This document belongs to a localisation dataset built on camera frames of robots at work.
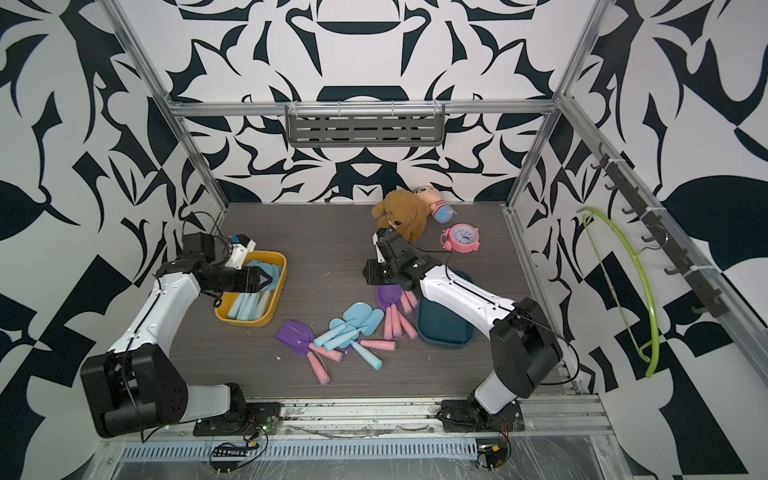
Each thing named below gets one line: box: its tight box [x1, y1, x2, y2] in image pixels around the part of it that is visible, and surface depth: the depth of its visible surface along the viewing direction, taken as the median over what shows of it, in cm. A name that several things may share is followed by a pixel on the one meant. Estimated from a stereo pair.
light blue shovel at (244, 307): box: [227, 292, 257, 321], surface depth 91 cm
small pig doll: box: [413, 186, 454, 224], surface depth 113 cm
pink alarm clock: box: [440, 223, 481, 253], surface depth 110 cm
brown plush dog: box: [372, 190, 430, 241], surface depth 98 cm
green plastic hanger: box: [576, 207, 659, 378], surface depth 62 cm
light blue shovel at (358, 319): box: [314, 302, 385, 366], surface depth 89 cm
